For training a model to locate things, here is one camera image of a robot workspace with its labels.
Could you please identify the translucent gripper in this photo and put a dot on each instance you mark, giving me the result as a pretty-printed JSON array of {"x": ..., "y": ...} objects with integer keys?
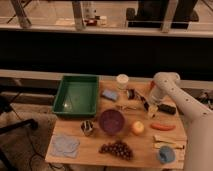
[{"x": 152, "y": 110}]

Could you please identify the black handled brush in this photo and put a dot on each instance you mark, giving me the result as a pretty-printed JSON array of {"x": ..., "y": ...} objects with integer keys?
[{"x": 133, "y": 94}]

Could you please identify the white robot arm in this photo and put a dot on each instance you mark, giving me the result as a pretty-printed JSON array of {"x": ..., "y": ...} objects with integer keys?
[{"x": 199, "y": 150}]

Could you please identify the white cup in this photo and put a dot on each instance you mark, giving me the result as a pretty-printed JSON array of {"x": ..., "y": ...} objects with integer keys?
[{"x": 122, "y": 81}]

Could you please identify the metal cup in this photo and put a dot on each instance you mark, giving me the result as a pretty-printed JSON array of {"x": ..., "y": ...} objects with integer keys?
[{"x": 87, "y": 127}]

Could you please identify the black rectangular block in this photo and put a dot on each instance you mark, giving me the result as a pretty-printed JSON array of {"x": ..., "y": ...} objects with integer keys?
[{"x": 167, "y": 109}]

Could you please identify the orange carrot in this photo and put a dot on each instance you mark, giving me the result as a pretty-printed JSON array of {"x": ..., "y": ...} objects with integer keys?
[{"x": 162, "y": 127}]

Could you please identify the apple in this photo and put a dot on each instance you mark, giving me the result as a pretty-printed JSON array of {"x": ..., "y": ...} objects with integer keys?
[{"x": 137, "y": 127}]

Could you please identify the red bowl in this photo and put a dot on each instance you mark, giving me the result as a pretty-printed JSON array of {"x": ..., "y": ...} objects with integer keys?
[{"x": 152, "y": 84}]

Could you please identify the small metal utensil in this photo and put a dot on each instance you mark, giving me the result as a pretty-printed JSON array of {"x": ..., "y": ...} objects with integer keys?
[{"x": 120, "y": 107}]

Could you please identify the blue sponge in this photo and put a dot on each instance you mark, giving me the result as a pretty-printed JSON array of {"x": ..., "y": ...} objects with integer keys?
[{"x": 111, "y": 95}]

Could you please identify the purple bowl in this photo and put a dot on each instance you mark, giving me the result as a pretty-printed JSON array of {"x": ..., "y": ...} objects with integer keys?
[{"x": 111, "y": 121}]

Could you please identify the blue round object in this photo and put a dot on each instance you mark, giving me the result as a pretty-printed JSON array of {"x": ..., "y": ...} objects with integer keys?
[{"x": 166, "y": 155}]

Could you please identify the bunch of dark grapes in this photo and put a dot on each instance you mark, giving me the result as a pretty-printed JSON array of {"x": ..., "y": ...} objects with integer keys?
[{"x": 118, "y": 149}]

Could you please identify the green plastic tray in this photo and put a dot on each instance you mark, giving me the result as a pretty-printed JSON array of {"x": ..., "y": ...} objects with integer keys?
[{"x": 77, "y": 97}]

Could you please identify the light blue cloth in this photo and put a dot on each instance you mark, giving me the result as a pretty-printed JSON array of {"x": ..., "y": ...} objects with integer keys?
[{"x": 64, "y": 146}]

